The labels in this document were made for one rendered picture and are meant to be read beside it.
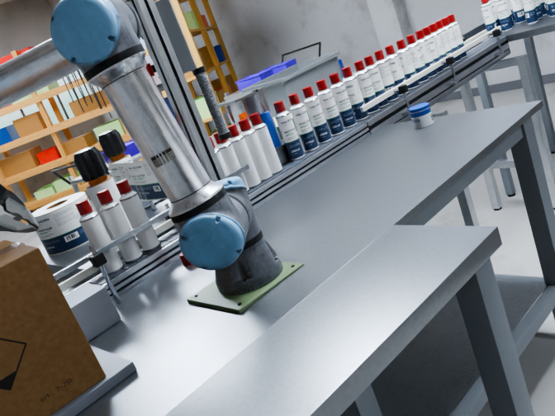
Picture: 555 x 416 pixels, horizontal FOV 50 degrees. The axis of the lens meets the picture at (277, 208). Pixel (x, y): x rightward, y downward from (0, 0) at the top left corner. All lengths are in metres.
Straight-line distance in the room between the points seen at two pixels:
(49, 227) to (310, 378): 1.34
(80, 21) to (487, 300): 0.89
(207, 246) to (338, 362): 0.33
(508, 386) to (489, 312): 0.17
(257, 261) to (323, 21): 5.94
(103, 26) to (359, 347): 0.65
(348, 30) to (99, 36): 5.92
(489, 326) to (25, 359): 0.85
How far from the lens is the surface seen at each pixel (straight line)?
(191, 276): 1.49
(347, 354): 0.93
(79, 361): 1.13
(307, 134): 2.03
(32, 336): 1.10
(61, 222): 2.06
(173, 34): 1.59
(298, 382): 0.91
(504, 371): 1.29
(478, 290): 1.19
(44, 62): 1.26
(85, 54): 1.05
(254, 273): 1.23
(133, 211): 1.63
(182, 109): 1.56
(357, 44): 6.83
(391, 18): 6.28
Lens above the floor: 1.32
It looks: 16 degrees down
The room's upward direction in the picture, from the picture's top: 21 degrees counter-clockwise
